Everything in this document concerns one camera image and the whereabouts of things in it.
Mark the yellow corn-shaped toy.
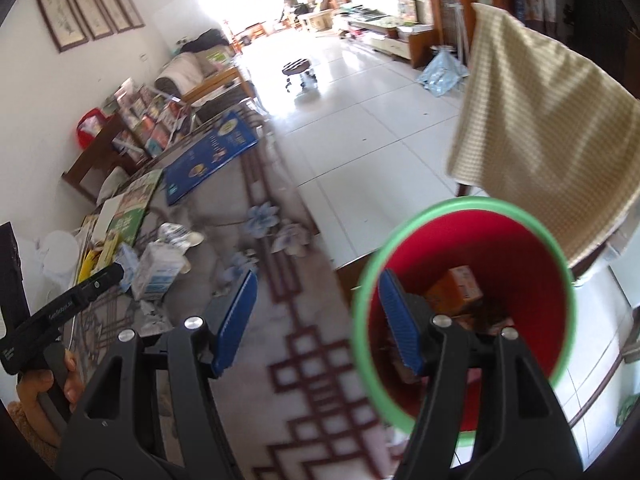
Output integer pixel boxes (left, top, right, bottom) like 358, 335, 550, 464
76, 249, 100, 284

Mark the white desk lamp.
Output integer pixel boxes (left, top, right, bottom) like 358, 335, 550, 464
37, 231, 79, 290

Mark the beige checked cloth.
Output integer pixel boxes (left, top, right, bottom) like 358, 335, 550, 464
447, 3, 639, 266

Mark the orange box in bin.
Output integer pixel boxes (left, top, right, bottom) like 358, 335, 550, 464
424, 266, 483, 316

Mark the white grey milk carton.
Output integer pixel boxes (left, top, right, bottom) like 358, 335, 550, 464
131, 242, 186, 301

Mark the crumpled silver foil wrapper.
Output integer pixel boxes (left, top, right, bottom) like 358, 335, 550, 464
157, 222, 204, 252

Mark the green magazine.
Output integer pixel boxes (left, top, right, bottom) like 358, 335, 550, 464
107, 169, 163, 246

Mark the light blue plastic bag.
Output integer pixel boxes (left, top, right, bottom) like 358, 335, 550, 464
416, 48, 469, 98

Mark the framed wall picture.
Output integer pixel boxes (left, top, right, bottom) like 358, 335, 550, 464
100, 0, 132, 34
116, 0, 144, 28
37, 0, 89, 53
73, 0, 114, 40

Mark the wooden chair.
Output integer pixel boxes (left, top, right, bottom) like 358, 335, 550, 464
62, 113, 158, 205

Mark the blue book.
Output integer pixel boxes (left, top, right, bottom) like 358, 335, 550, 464
164, 112, 258, 206

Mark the red green trash bin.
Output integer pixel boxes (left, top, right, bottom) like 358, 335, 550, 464
352, 196, 576, 434

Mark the person's hand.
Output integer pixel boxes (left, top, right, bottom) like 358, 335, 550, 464
11, 350, 85, 454

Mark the yellow white tissue pack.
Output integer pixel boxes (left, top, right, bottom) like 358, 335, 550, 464
94, 230, 120, 272

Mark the round dark stool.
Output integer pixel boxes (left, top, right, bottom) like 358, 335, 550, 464
281, 58, 317, 92

